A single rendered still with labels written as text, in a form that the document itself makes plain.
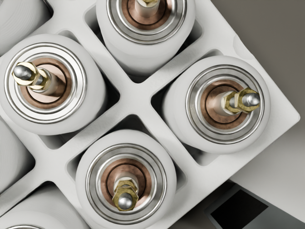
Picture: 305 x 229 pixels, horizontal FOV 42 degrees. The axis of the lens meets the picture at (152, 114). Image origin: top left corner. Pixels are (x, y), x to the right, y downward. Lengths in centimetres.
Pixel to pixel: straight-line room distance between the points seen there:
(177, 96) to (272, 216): 18
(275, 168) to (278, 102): 21
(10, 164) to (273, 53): 43
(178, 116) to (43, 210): 16
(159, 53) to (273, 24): 33
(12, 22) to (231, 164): 27
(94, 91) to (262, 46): 36
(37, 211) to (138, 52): 18
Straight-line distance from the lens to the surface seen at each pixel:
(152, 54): 38
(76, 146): 45
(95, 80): 38
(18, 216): 40
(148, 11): 37
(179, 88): 38
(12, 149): 44
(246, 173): 65
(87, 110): 38
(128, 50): 38
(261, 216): 49
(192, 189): 45
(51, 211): 41
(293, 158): 68
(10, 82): 39
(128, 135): 38
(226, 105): 34
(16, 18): 42
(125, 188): 30
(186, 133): 38
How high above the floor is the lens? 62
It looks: 87 degrees down
